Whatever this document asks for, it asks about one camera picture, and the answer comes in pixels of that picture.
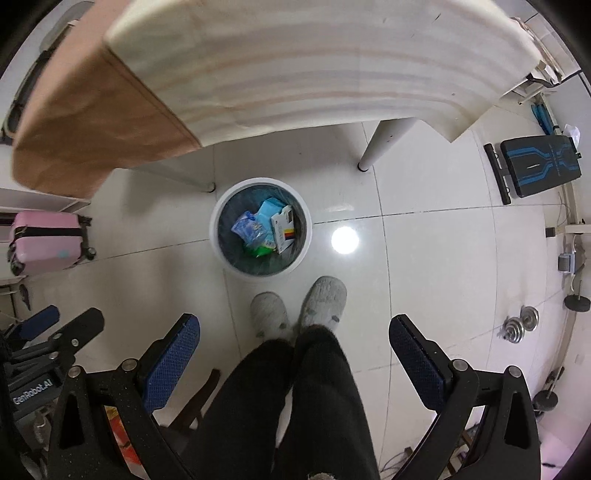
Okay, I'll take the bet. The blue plastic packet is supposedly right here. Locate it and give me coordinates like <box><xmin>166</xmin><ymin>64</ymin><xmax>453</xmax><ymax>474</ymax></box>
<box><xmin>231</xmin><ymin>211</ymin><xmax>262</xmax><ymax>245</ymax></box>

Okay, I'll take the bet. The grey fluffy left slipper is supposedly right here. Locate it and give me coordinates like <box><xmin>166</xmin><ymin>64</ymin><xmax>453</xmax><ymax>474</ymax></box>
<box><xmin>250</xmin><ymin>292</ymin><xmax>291</xmax><ymax>340</ymax></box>

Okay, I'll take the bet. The blue plastic item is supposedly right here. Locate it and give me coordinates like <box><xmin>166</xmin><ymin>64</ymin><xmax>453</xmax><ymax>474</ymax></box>
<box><xmin>531</xmin><ymin>104</ymin><xmax>555</xmax><ymax>134</ymax></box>

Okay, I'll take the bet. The black weight stand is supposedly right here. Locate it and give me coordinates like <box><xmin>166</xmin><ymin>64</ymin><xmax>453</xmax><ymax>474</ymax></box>
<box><xmin>533</xmin><ymin>367</ymin><xmax>566</xmax><ymax>414</ymax></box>

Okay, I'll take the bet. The black blue workout bench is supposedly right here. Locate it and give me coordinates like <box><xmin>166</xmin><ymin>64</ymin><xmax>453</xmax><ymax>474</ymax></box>
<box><xmin>484</xmin><ymin>135</ymin><xmax>583</xmax><ymax>205</ymax></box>

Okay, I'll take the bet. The light blue carton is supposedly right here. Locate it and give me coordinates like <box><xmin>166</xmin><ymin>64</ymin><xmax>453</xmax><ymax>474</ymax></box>
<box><xmin>256</xmin><ymin>198</ymin><xmax>287</xmax><ymax>232</ymax></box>

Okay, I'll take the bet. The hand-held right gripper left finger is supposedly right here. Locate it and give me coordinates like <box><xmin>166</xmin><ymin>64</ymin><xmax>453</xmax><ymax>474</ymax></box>
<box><xmin>46</xmin><ymin>313</ymin><xmax>201</xmax><ymax>480</ymax></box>

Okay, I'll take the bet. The pink suitcase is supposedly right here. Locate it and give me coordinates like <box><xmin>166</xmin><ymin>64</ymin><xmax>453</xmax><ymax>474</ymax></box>
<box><xmin>7</xmin><ymin>211</ymin><xmax>97</xmax><ymax>277</ymax></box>

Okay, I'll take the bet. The chrome dumbbell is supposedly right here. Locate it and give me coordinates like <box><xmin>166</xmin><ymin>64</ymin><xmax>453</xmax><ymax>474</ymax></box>
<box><xmin>501</xmin><ymin>305</ymin><xmax>540</xmax><ymax>340</ymax></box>

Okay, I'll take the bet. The red orange packet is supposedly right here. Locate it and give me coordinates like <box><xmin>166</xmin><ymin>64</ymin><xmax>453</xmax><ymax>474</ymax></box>
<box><xmin>104</xmin><ymin>406</ymin><xmax>141</xmax><ymax>469</ymax></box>

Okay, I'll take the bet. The white round trash bin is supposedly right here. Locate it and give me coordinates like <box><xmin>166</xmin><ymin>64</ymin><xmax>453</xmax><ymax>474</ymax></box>
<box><xmin>210</xmin><ymin>178</ymin><xmax>314</xmax><ymax>280</ymax></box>

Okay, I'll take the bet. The grey fluffy right slipper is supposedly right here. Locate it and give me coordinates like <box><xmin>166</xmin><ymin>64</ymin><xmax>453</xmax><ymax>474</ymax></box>
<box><xmin>299</xmin><ymin>276</ymin><xmax>347</xmax><ymax>330</ymax></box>

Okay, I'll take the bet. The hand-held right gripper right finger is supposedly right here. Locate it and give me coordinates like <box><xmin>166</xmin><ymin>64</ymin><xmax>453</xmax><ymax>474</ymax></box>
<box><xmin>389</xmin><ymin>314</ymin><xmax>542</xmax><ymax>480</ymax></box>

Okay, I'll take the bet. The white table leg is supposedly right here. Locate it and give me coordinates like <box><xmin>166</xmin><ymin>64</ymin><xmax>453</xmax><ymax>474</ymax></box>
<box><xmin>129</xmin><ymin>161</ymin><xmax>217</xmax><ymax>193</ymax></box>
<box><xmin>358</xmin><ymin>117</ymin><xmax>411</xmax><ymax>172</ymax></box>

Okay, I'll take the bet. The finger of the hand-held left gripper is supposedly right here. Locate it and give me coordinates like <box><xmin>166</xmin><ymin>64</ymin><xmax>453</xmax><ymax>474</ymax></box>
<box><xmin>18</xmin><ymin>308</ymin><xmax>105</xmax><ymax>370</ymax></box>
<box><xmin>4</xmin><ymin>305</ymin><xmax>61</xmax><ymax>342</ymax></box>

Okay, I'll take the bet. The table with striped tablecloth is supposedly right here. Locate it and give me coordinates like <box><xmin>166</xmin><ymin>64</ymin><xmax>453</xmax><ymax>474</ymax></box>
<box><xmin>11</xmin><ymin>0</ymin><xmax>546</xmax><ymax>199</ymax></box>

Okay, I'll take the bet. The white box with colour stripes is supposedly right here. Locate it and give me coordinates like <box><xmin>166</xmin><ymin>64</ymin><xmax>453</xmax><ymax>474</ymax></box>
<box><xmin>270</xmin><ymin>206</ymin><xmax>296</xmax><ymax>254</ymax></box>

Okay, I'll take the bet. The grey fluffy slipper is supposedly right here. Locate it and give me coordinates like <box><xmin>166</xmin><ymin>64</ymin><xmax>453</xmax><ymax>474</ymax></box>
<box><xmin>250</xmin><ymin>292</ymin><xmax>291</xmax><ymax>340</ymax></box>
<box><xmin>299</xmin><ymin>276</ymin><xmax>347</xmax><ymax>330</ymax></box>

